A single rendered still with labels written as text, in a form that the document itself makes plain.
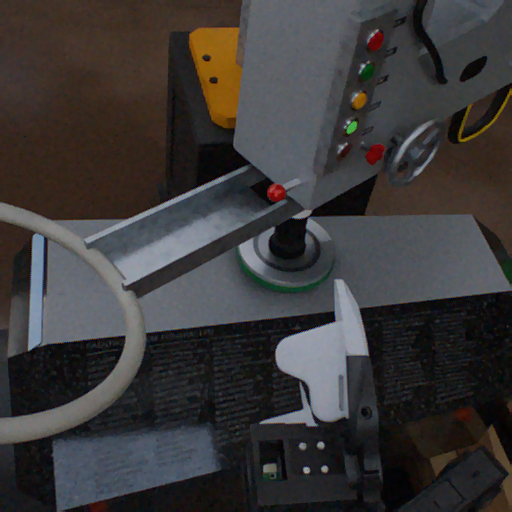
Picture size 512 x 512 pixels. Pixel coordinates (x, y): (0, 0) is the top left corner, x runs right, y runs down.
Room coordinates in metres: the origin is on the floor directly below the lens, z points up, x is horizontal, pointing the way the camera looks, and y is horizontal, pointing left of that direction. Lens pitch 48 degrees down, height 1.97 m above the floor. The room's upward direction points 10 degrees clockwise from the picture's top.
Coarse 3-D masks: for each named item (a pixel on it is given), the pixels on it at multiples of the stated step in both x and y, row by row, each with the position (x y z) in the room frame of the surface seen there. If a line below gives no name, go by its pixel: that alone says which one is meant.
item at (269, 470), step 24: (264, 432) 0.21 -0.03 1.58; (288, 432) 0.22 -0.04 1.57; (312, 432) 0.22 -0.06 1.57; (336, 432) 0.22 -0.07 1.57; (264, 456) 0.20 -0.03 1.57; (288, 456) 0.20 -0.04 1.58; (312, 456) 0.21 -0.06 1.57; (336, 456) 0.21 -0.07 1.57; (264, 480) 0.19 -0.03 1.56; (288, 480) 0.18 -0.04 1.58; (312, 480) 0.19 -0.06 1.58; (336, 480) 0.19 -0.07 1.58; (360, 480) 0.19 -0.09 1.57; (264, 504) 0.17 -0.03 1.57; (288, 504) 0.17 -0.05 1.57; (312, 504) 0.17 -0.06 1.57; (336, 504) 0.18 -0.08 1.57; (360, 504) 0.18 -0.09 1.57; (384, 504) 0.19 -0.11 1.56
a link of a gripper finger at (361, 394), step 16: (352, 368) 0.25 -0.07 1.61; (368, 368) 0.25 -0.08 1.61; (352, 384) 0.24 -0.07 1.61; (368, 384) 0.24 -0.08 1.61; (352, 400) 0.23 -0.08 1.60; (368, 400) 0.23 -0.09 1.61; (352, 416) 0.22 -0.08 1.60; (368, 416) 0.22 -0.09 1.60; (352, 432) 0.22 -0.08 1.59; (368, 432) 0.21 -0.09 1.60; (352, 448) 0.21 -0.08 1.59; (368, 448) 0.21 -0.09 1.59; (368, 464) 0.20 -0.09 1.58
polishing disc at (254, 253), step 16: (256, 240) 1.04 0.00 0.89; (304, 240) 1.06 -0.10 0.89; (320, 240) 1.07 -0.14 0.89; (240, 256) 0.99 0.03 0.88; (256, 256) 0.99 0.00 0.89; (272, 256) 1.00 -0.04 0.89; (304, 256) 1.01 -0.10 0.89; (320, 256) 1.02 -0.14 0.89; (256, 272) 0.95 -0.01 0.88; (272, 272) 0.95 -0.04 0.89; (288, 272) 0.96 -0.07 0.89; (304, 272) 0.97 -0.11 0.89; (320, 272) 0.98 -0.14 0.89
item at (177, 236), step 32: (384, 160) 1.13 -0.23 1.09; (192, 192) 0.90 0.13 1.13; (224, 192) 0.95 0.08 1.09; (128, 224) 0.79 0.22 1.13; (160, 224) 0.84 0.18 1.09; (192, 224) 0.86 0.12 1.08; (224, 224) 0.88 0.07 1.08; (256, 224) 0.86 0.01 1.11; (128, 256) 0.76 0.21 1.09; (160, 256) 0.77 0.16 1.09; (192, 256) 0.76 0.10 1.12; (128, 288) 0.66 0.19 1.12
